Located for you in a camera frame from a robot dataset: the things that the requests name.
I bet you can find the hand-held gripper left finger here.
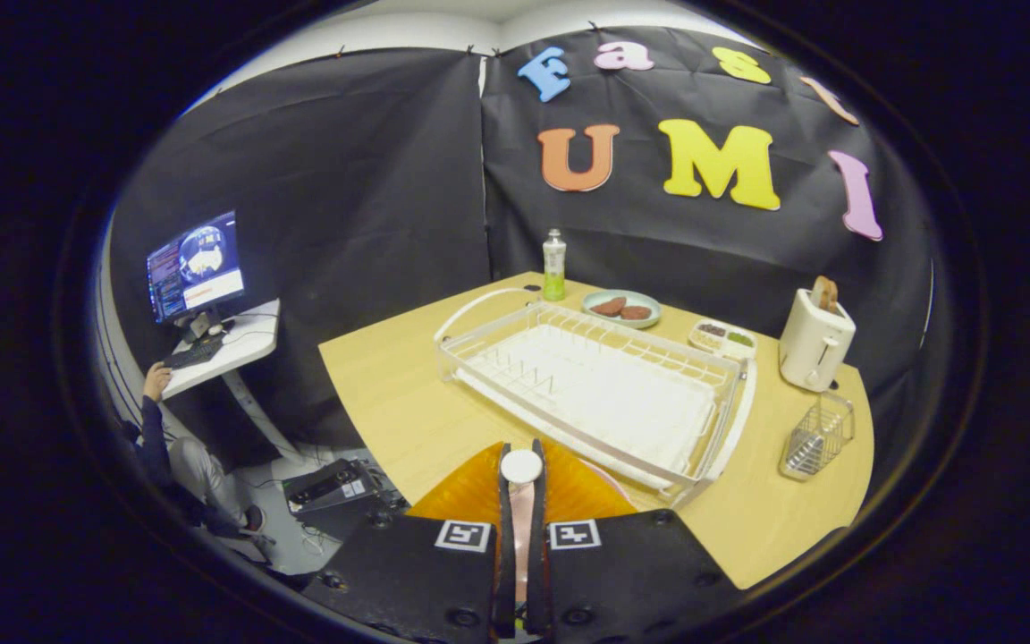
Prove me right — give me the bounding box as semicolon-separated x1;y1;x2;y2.
305;438;516;640

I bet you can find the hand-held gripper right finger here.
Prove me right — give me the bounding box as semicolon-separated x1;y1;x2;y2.
528;436;744;643

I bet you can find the pink plate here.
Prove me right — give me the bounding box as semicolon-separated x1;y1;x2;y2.
511;456;637;609

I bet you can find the white wire dish rack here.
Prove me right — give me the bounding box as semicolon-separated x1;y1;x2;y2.
433;286;757;509

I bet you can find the metal wire basket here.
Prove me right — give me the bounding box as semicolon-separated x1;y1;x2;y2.
779;390;857;482

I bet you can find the light green plate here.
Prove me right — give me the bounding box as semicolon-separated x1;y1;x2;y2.
581;290;663;329

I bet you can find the black equipment box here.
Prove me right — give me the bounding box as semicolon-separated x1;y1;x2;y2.
283;458;391;538

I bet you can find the white divided condiment tray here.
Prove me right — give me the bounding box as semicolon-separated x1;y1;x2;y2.
688;319;758;360

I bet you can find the clear bottle with green liquid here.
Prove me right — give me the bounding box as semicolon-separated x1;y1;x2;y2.
542;228;568;302

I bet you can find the white computer desk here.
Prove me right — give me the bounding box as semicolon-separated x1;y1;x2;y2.
160;299;306;462

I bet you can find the white toaster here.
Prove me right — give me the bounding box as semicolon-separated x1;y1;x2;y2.
778;288;857;393

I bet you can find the black keyboard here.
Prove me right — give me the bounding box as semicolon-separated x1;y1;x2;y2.
162;338;226;370

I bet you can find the computer monitor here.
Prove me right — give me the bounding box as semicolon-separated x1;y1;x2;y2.
146;209;246;325

